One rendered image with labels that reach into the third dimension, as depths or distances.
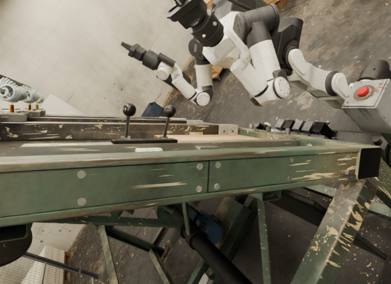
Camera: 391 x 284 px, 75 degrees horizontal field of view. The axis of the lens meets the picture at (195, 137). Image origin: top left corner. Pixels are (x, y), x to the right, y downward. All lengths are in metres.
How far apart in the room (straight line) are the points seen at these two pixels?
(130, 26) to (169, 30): 0.97
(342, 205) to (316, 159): 0.27
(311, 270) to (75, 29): 6.16
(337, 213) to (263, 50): 0.63
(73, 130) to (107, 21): 5.55
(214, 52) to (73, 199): 0.60
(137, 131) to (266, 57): 0.64
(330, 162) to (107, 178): 0.64
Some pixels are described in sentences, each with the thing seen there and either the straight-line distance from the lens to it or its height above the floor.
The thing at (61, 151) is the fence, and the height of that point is 1.62.
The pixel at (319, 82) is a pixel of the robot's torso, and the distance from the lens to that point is 1.59.
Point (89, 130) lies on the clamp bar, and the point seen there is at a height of 1.55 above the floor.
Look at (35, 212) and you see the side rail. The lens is 0.54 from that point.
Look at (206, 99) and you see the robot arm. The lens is 1.44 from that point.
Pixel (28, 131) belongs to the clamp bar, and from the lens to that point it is 1.19.
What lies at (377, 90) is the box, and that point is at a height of 0.93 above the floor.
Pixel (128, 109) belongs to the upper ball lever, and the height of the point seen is 1.54.
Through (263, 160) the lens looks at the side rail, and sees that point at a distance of 0.68.
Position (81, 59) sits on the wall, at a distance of 6.36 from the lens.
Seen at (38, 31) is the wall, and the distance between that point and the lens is 6.48.
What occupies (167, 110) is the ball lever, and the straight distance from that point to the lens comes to 0.75.
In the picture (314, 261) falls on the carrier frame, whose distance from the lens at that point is 1.03.
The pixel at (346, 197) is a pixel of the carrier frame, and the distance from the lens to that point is 1.05.
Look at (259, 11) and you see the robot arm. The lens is 1.07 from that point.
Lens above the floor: 1.66
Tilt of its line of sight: 25 degrees down
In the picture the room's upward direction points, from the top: 55 degrees counter-clockwise
